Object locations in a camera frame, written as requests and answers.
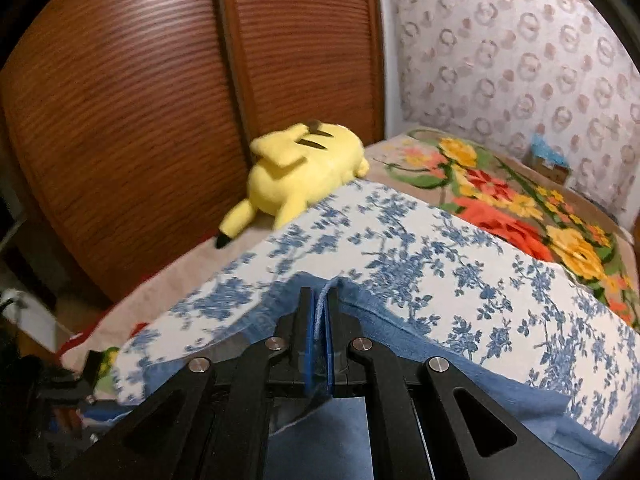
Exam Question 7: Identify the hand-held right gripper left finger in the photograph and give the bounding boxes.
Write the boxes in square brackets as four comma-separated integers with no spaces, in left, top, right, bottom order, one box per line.
[60,286,323,480]

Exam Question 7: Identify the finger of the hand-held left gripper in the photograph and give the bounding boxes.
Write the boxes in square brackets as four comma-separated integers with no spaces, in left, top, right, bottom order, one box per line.
[82,349,110,405]

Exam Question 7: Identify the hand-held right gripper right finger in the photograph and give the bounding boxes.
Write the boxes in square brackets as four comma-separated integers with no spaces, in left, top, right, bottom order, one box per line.
[320,292,576,480]

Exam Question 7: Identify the blue denim pants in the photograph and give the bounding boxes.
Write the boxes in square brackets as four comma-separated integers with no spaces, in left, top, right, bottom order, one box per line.
[82,272,617,480]

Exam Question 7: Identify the blue floral bed sheet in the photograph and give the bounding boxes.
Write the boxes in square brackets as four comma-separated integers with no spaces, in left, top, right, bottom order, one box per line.
[110,180,640,453]

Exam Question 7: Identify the yellow plush toy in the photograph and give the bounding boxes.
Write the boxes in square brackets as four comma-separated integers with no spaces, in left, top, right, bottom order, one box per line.
[215,120,371,250]

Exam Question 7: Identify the colourful floral blanket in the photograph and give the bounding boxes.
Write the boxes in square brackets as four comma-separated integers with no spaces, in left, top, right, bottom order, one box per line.
[365,127,640,331]

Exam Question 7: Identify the wooden louvered wardrobe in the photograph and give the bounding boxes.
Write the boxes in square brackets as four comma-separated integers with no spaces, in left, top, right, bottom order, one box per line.
[0,0,386,306]

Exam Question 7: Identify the cardboard box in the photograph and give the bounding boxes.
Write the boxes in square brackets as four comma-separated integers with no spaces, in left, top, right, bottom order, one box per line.
[531,152,571,186]

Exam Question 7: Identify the blue plastic bag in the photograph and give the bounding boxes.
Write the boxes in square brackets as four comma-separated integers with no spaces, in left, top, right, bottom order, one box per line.
[531,132,571,168]

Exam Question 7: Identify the circle-patterned sheer curtain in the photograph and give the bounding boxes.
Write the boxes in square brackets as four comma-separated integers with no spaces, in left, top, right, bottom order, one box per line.
[390,0,640,231]

